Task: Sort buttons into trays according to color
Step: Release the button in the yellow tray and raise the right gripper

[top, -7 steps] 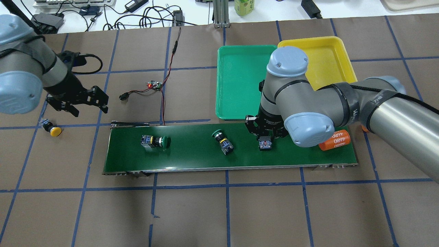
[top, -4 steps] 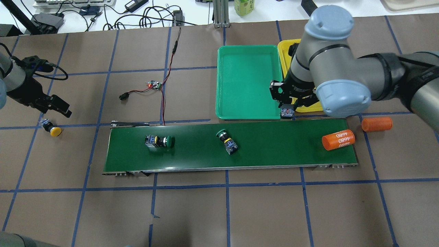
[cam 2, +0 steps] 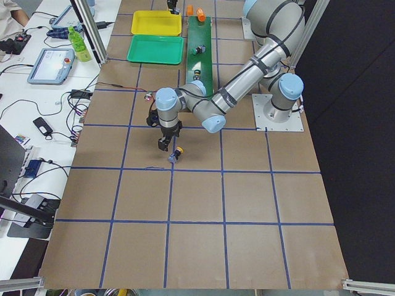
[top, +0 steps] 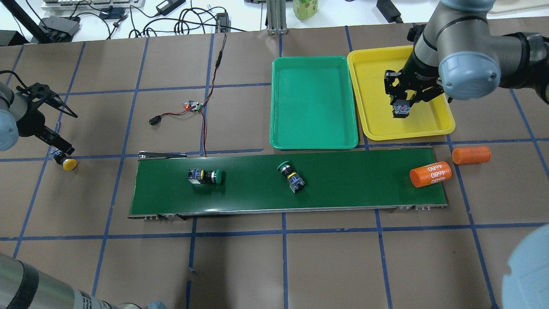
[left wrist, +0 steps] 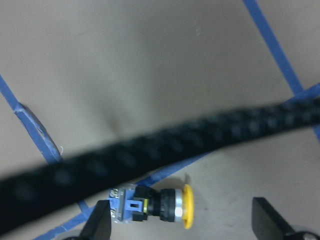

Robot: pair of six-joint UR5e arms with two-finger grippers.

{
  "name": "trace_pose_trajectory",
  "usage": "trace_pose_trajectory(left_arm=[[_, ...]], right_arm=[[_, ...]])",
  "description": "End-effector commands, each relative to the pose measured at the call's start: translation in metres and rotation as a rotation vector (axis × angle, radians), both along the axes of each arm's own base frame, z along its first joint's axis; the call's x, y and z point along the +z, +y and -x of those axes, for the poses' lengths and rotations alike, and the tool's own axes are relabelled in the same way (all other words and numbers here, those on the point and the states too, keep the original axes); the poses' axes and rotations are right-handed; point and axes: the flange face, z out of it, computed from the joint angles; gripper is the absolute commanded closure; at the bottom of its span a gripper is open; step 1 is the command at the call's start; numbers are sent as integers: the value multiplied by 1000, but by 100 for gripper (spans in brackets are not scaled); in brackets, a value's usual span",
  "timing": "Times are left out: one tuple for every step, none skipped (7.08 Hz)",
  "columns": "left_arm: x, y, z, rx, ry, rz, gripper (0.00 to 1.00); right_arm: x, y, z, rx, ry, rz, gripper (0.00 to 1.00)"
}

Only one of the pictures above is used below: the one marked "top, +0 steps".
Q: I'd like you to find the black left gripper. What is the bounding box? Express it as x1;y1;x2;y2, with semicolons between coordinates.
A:
15;84;76;155

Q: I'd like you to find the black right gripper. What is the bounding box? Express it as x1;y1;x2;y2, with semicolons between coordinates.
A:
384;49;444;108

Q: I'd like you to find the yellow push button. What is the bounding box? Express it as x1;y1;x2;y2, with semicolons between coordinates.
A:
50;149;77;171
392;99;412;118

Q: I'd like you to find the plain orange cylinder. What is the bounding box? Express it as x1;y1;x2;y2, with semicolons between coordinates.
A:
452;146;492;165

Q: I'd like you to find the orange cylinder with 4680 print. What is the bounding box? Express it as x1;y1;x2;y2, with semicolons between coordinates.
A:
409;161;452;188

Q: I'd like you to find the green push button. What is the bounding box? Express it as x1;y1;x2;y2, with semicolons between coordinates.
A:
187;168;225;185
277;161;305;194

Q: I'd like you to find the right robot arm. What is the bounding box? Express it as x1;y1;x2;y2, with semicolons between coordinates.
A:
384;0;548;118

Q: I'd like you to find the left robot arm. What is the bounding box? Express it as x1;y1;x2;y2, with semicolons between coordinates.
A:
1;92;186;309

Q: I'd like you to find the yellow tray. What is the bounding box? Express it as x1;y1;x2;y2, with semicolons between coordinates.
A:
347;45;455;141

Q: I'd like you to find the green tray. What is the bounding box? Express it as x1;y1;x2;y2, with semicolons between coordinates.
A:
269;55;359;149

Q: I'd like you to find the black connector plug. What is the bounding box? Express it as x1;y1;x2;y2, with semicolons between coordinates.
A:
148;115;163;126

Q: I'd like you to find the green tea bottle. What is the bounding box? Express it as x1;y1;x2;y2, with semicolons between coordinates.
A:
293;0;318;20

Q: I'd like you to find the small motor controller board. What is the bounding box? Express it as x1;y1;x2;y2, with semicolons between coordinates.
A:
184;100;204;113

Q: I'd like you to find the green conveyor belt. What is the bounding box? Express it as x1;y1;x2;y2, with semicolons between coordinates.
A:
128;148;449;219

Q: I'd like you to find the black power adapter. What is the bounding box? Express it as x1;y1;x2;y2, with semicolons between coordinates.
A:
215;12;231;33

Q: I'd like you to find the aluminium frame post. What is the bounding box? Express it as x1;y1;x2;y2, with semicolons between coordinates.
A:
266;0;288;36

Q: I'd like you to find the red power wire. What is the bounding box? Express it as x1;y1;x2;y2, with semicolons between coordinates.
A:
157;33;228;158

